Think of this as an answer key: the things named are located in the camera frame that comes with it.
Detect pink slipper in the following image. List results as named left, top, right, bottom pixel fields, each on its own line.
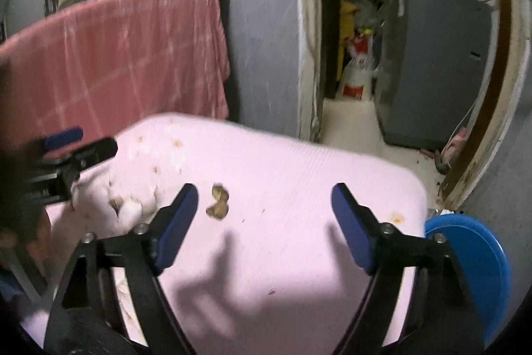
left=441, top=129, right=468, bottom=162

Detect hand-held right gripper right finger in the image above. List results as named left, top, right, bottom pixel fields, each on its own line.
left=331, top=183, right=485, bottom=355

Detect pink checkered cloth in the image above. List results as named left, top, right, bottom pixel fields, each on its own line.
left=0, top=0, right=230, bottom=156

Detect yellow plastic item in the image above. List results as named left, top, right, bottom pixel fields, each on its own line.
left=340, top=0, right=358, bottom=81

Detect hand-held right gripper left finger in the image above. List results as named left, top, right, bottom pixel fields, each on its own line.
left=44, top=183, right=199, bottom=355

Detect white tissues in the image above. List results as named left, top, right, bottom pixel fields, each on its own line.
left=70, top=159, right=167, bottom=231

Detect white door frame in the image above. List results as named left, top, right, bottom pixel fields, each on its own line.
left=293, top=0, right=325, bottom=141

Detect white and red sack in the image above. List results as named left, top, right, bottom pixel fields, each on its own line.
left=336, top=33, right=379, bottom=101

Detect pink table cloth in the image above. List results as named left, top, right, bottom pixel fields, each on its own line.
left=19, top=112, right=429, bottom=355

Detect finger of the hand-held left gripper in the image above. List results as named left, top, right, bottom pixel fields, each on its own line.
left=44, top=127, right=84, bottom=152
left=72, top=136, right=119, bottom=175

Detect brown shell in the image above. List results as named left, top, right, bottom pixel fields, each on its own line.
left=206, top=184, right=230, bottom=220

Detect blue plastic bin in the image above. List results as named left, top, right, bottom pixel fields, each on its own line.
left=425, top=214, right=512, bottom=347

